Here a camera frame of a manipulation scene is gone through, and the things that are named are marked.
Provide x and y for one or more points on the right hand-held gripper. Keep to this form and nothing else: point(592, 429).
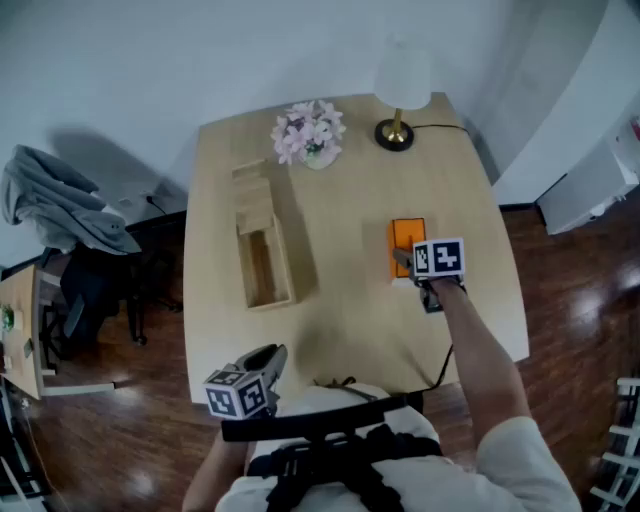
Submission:
point(442, 257)

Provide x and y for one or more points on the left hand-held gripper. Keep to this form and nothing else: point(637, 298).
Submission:
point(235, 395)

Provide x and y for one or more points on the orange packet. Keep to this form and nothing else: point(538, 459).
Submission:
point(402, 235)

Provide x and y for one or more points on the person's left forearm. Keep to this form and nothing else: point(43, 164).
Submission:
point(212, 475)

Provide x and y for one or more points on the person's right forearm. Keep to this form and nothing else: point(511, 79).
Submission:
point(480, 360)

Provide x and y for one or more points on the black chest harness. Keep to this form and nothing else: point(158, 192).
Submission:
point(310, 422)

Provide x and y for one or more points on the light wooden box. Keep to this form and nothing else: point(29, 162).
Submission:
point(280, 280)

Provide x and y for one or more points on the pink flowers in white pot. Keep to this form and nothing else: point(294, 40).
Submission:
point(307, 132)

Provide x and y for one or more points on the wooden sliding box lid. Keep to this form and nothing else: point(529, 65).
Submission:
point(251, 187)

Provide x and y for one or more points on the white shade brass table lamp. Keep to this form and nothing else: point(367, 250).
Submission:
point(402, 75)

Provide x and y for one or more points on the black office chair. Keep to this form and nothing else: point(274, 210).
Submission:
point(85, 295)

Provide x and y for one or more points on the white cabinet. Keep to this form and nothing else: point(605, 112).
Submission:
point(585, 190)

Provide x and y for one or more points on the person's white shirt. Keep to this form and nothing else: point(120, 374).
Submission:
point(520, 465)

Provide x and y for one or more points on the small wooden side desk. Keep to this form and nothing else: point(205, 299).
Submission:
point(20, 370)

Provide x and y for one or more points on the small green plant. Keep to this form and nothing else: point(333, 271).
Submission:
point(7, 317)

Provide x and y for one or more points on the gray jacket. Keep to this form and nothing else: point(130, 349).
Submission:
point(55, 200)

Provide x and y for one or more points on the white rack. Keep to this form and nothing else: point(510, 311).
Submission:
point(620, 450)

